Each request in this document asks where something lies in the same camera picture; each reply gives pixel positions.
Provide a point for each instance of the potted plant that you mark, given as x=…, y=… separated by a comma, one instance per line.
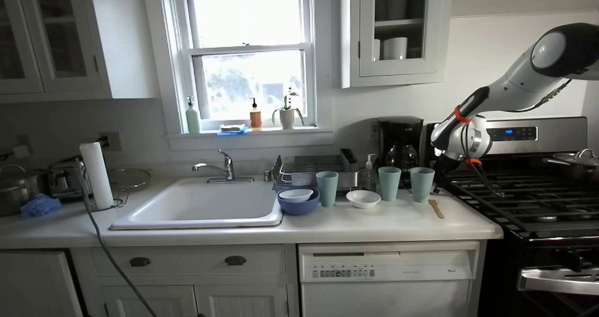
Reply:
x=287, y=118

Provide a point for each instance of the white sink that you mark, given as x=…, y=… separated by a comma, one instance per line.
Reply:
x=201, y=204

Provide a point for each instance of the white mug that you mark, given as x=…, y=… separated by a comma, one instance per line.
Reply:
x=395, y=48

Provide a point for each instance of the steel pan with lid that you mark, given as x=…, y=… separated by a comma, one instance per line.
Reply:
x=578, y=162

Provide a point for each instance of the white dishwasher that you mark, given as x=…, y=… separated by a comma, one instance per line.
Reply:
x=388, y=279

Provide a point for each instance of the small clear soap dispenser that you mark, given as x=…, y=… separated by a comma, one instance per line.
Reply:
x=369, y=174

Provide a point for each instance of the wooden fork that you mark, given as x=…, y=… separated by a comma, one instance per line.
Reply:
x=437, y=209

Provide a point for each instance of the stove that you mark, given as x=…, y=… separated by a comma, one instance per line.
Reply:
x=552, y=204

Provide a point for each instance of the white drawer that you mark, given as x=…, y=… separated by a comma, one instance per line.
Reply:
x=187, y=261

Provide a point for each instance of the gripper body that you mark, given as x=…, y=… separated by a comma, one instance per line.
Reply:
x=444, y=169

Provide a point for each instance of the black coffee maker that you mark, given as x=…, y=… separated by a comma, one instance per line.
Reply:
x=400, y=136

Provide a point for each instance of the orange soap bottle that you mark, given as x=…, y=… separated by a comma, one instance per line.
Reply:
x=255, y=119

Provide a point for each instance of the white glass door wall cabinet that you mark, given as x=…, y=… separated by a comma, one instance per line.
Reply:
x=56, y=36

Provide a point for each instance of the green soap bottle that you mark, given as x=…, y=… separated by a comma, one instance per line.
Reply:
x=193, y=120

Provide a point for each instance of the teal plastic cup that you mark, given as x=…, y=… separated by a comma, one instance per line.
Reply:
x=327, y=188
x=422, y=185
x=389, y=183

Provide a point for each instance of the blue cloth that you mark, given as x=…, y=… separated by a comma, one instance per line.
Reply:
x=40, y=205

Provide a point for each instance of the chrome tap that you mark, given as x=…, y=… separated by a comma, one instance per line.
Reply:
x=228, y=167

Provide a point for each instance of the wall socket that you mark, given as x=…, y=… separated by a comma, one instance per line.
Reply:
x=112, y=141
x=374, y=130

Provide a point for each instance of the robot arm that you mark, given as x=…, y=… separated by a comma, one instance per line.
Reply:
x=524, y=80

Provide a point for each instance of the white narrow wall cabinet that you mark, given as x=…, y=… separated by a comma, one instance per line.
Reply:
x=398, y=69

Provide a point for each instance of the dish rack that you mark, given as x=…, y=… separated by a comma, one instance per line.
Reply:
x=309, y=165

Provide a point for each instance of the small shaker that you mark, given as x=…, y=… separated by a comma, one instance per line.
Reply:
x=267, y=175

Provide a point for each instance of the white bowl with blue inside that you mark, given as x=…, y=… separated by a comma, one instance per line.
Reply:
x=295, y=195

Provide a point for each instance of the steel pot with lid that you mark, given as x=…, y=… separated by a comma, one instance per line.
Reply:
x=16, y=188

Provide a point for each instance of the paper towel roll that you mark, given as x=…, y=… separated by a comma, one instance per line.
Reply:
x=97, y=174

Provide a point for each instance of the white cabinet door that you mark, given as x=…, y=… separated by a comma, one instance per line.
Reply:
x=241, y=302
x=37, y=284
x=149, y=303

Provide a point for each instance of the chrome toaster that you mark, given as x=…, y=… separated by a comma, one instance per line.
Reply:
x=65, y=181

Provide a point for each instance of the blue sponge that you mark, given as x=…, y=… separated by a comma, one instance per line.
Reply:
x=233, y=130

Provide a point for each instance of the window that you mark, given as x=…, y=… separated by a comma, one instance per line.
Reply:
x=248, y=55

